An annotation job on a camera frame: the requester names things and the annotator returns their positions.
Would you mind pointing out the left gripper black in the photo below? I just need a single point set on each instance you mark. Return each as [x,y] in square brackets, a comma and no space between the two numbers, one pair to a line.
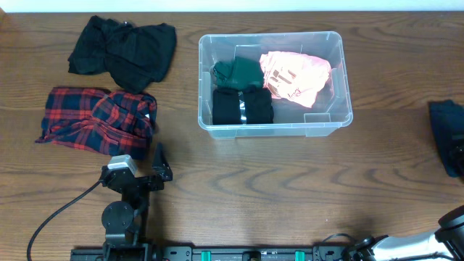
[143,181]

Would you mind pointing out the navy blue shirt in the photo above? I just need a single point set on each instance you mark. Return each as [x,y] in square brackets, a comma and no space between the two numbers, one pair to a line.
[446,118]

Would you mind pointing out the black shirt with tape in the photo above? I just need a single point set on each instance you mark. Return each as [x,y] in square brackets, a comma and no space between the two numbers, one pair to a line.
[235,107]

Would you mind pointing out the large black garment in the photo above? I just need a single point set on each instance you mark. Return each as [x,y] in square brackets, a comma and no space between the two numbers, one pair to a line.
[133,56]

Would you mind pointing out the dark green shirt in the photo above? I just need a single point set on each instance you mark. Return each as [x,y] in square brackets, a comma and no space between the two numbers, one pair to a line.
[240,73]

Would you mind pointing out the coral pink printed t-shirt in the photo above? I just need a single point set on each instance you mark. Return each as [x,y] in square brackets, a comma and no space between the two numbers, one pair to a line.
[295,77]

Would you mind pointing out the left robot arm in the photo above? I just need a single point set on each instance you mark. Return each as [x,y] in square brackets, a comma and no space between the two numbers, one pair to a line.
[125,220]

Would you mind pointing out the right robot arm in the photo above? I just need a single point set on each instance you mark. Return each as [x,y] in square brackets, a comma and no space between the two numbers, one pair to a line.
[445,243]

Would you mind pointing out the red navy plaid shirt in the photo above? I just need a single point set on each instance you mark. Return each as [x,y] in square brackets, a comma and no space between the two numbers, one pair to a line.
[97,120]

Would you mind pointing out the clear plastic storage bin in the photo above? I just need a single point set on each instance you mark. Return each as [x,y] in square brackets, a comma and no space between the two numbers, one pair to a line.
[332,108]

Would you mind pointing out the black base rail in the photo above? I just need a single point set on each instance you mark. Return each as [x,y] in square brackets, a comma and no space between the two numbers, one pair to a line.
[186,253]

